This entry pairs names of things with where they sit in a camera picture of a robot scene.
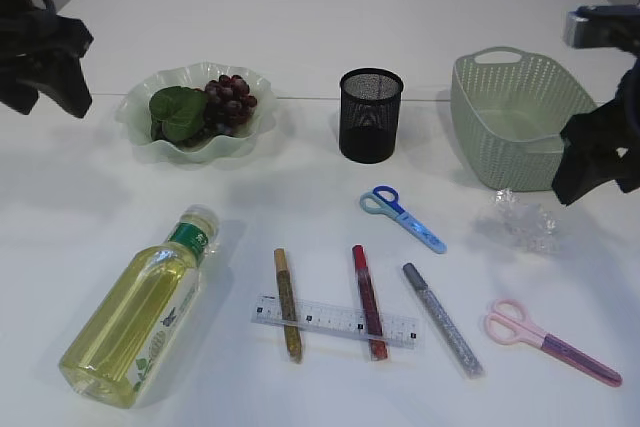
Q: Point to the pale green wavy plate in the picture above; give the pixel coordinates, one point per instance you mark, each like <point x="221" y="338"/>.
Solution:
<point x="134" y="114"/>

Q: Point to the gold glitter pen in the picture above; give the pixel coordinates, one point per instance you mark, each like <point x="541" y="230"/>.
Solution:
<point x="287" y="303"/>

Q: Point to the clear plastic ruler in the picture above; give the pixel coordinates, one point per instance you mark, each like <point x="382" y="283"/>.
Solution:
<point x="394" y="330"/>

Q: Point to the green tea bottle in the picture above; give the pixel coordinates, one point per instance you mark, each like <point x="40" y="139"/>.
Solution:
<point x="114" y="356"/>

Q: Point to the black mesh pen holder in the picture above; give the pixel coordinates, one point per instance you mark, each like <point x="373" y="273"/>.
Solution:
<point x="370" y="101"/>

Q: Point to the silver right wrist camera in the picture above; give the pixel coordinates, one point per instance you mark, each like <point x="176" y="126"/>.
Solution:
<point x="604" y="26"/>

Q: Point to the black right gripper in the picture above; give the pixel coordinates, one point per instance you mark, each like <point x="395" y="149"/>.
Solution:
<point x="602" y="145"/>

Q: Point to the blue handled scissors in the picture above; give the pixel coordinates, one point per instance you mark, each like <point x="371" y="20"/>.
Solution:
<point x="384" y="200"/>

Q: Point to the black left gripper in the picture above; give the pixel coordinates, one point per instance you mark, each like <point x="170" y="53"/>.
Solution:
<point x="41" y="50"/>

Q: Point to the silver glitter pen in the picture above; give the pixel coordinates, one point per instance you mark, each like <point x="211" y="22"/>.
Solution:
<point x="462" y="352"/>

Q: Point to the pink handled scissors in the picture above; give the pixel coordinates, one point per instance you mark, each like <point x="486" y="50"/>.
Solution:
<point x="508" y="322"/>

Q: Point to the purple grape bunch with leaf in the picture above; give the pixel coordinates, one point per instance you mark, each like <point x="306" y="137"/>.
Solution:
<point x="189" y="117"/>

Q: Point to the red glitter pen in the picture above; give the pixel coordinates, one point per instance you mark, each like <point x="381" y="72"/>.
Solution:
<point x="377" y="346"/>

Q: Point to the green woven plastic basket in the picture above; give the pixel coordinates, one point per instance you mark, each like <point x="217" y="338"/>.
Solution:
<point x="508" y="108"/>

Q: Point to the clear plastic sheet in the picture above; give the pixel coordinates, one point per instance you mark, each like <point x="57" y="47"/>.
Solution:
<point x="521" y="225"/>

